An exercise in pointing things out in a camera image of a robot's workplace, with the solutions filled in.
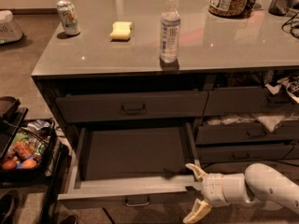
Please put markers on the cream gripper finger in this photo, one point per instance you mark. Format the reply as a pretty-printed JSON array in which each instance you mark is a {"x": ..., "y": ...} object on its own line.
[
  {"x": 198, "y": 172},
  {"x": 199, "y": 210}
]

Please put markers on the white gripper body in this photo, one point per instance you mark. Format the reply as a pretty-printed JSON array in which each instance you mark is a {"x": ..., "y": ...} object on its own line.
[{"x": 211, "y": 187}]

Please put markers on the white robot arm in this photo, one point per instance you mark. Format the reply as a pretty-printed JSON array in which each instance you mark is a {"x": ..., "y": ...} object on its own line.
[{"x": 260, "y": 186}]

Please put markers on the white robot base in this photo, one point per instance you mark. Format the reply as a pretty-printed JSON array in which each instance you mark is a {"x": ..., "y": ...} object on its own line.
[{"x": 10, "y": 31}]

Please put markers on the crumpled packaging in drawer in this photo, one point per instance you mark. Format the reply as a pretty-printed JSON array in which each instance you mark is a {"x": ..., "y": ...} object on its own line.
[{"x": 270, "y": 121}]

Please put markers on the clear plastic water bottle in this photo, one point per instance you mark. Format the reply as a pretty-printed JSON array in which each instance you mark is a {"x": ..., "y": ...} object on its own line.
[{"x": 169, "y": 32}]

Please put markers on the yellow sponge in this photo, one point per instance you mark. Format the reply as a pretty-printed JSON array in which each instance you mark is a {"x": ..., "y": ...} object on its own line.
[{"x": 121, "y": 30}]

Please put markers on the black basket of snacks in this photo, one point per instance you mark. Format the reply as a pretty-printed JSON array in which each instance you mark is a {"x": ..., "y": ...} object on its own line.
[{"x": 26, "y": 149}]

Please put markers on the dark shoe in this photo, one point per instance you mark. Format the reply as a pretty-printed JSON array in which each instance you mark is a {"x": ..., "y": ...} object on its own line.
[{"x": 7, "y": 204}]

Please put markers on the white soda can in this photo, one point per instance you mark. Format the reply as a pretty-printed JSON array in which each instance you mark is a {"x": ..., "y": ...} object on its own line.
[{"x": 68, "y": 17}]

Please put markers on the black cart frame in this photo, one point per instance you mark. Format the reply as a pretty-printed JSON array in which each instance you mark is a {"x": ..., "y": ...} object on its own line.
[{"x": 11, "y": 113}]

